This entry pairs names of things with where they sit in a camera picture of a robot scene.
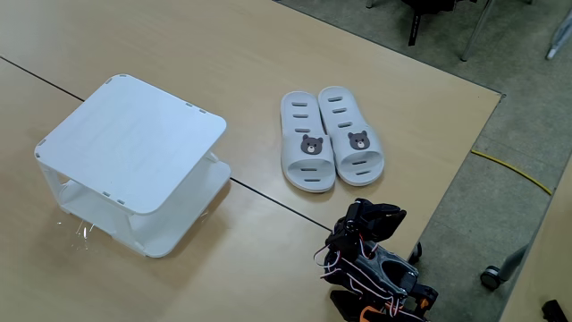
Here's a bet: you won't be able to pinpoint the clear tape scrap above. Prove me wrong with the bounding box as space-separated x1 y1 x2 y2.
55 217 96 251

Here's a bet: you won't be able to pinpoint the yellow floor cable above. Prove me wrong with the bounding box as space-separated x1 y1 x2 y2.
470 149 554 197

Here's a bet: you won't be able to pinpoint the pale grey leg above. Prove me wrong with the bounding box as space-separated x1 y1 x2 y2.
544 6 572 61

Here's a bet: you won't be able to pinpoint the chair base with caster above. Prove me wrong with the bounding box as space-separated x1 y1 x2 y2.
479 243 531 292

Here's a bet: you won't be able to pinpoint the white two-tier box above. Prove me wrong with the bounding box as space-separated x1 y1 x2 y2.
34 73 232 259

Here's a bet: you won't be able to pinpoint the black object on floor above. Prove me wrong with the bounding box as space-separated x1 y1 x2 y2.
541 299 569 322

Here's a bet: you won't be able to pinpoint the grey metal chair leg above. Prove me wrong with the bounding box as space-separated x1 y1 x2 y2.
459 0 496 63

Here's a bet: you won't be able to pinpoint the black table caster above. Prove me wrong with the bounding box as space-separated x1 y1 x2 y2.
407 241 424 266

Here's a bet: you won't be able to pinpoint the white bear slipper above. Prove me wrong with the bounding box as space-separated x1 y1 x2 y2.
317 85 386 188
280 90 337 194

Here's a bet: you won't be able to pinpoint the black chair with strap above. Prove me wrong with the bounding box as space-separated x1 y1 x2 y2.
400 0 477 47

